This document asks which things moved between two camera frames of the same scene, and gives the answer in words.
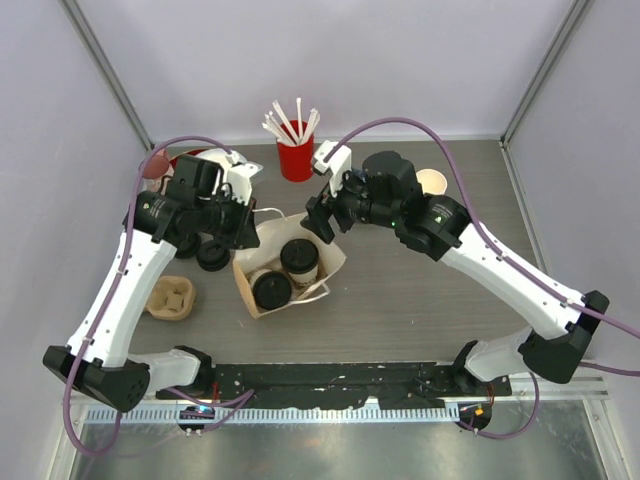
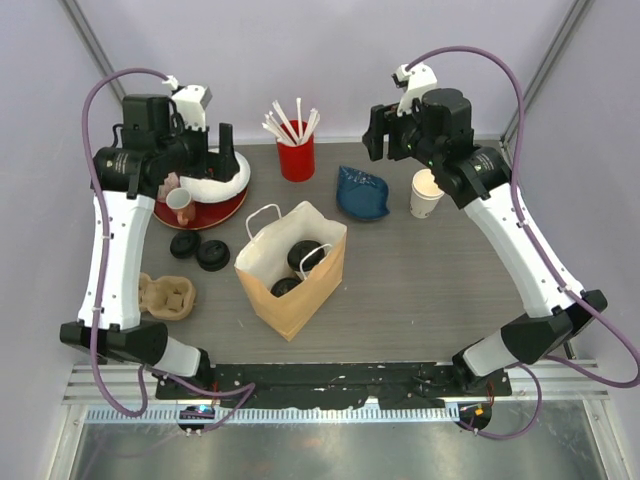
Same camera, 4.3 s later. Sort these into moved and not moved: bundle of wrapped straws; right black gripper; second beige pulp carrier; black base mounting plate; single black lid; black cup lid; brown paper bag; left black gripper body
Moved: left black gripper body; right black gripper; brown paper bag
Not moved: bundle of wrapped straws; black base mounting plate; second beige pulp carrier; black cup lid; single black lid
